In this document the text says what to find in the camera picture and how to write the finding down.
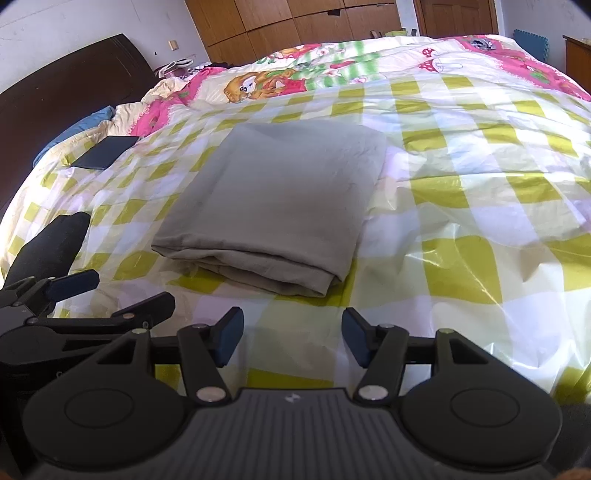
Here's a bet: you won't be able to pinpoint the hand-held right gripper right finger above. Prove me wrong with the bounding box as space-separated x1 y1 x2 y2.
342 308 491 408

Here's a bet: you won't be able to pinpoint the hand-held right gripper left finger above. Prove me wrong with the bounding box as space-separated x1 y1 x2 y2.
95 307 245 408

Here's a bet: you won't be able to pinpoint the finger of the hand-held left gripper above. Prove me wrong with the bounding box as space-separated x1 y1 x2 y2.
25 292 177 334
0 270 100 320

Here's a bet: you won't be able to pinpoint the grey pants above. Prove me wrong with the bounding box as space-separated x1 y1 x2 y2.
151 122 387 297

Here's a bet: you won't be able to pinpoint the black fabric bundle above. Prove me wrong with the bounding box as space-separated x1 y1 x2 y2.
9 211 91 284

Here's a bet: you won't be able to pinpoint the dark flat notebook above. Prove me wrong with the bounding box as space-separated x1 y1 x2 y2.
69 136 140 171

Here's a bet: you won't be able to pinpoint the blue pillow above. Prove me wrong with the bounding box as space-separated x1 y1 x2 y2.
32 106 116 167

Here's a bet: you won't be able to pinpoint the dark wooden headboard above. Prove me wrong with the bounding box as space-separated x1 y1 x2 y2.
0 33 156 217

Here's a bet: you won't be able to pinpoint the white and pink bag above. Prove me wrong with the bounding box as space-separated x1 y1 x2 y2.
154 60 195 80

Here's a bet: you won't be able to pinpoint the cartoon printed quilt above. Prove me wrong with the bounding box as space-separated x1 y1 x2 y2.
34 34 591 139

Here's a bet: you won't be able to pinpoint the wooden wardrobe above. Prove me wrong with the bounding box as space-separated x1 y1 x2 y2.
185 0 403 65

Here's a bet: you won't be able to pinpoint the wooden door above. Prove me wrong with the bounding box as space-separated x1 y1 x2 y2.
413 0 500 38

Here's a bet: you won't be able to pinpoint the blue foam mat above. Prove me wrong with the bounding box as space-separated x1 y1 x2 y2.
513 28 550 61

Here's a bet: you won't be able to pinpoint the wooden side desk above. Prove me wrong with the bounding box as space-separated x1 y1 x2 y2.
562 34 591 89

